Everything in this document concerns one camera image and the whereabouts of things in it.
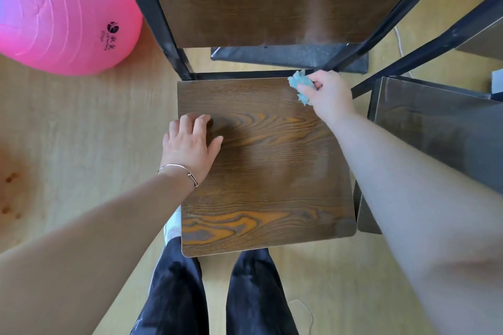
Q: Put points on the person's left hand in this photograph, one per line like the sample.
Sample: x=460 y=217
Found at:
x=188 y=150

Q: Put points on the black metal base bar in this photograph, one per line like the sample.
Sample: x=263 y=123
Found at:
x=275 y=56

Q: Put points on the person's left middle finger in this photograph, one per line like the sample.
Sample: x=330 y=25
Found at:
x=185 y=126

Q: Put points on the person's right forearm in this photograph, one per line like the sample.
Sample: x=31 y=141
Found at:
x=424 y=209

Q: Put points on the person's left forearm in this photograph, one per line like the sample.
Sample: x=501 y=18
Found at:
x=90 y=252

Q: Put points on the white shoe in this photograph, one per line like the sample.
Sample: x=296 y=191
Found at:
x=173 y=224

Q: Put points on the pink exercise ball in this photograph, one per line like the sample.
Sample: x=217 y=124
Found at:
x=59 y=9

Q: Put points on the person's left thumb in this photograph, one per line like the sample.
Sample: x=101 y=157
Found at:
x=217 y=147

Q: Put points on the brown wooden chair black frame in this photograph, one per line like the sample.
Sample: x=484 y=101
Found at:
x=267 y=173
x=432 y=130

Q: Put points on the person's right fingers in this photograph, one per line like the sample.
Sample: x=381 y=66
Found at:
x=311 y=87

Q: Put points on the white box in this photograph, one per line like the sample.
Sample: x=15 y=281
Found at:
x=497 y=81

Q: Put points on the person's left little finger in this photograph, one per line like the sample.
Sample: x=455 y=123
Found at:
x=166 y=140

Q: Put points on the person's right hand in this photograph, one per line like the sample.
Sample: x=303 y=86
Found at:
x=334 y=97

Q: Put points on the blue cleaning cloth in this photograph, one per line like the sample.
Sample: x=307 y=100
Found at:
x=298 y=81

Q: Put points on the black trousers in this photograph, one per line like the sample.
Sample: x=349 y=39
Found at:
x=255 y=299

